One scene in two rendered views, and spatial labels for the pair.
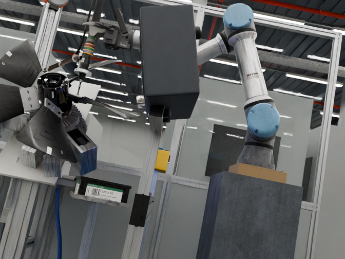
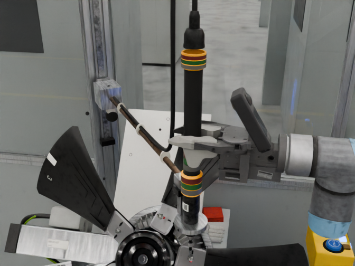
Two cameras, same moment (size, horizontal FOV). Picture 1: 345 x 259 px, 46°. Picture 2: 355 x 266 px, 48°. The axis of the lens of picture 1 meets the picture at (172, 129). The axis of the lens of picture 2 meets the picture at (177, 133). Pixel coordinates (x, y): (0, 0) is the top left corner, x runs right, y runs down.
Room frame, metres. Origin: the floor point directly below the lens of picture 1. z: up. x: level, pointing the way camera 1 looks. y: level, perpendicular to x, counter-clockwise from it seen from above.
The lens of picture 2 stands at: (0.93, 0.31, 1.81)
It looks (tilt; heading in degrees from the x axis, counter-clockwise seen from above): 25 degrees down; 10
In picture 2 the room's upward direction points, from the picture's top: straight up
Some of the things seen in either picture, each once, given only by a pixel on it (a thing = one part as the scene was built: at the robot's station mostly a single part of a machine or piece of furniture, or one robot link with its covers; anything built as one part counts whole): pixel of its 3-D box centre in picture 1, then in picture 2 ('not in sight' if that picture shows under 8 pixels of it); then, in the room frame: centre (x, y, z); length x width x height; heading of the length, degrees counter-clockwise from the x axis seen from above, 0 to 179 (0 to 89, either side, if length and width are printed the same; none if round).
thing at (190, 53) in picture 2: not in sight; (193, 60); (1.60, 0.40, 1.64); 0.04 x 0.04 x 0.03
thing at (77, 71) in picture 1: (84, 63); (188, 202); (1.60, 0.41, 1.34); 0.09 x 0.07 x 0.10; 35
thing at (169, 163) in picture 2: (60, 65); (139, 130); (1.85, 0.58, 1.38); 0.54 x 0.01 x 0.01; 35
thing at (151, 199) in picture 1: (145, 206); not in sight; (1.50, 0.04, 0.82); 0.90 x 0.04 x 0.08; 0
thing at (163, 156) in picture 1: (156, 162); (327, 249); (1.89, 0.04, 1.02); 0.16 x 0.10 x 0.11; 0
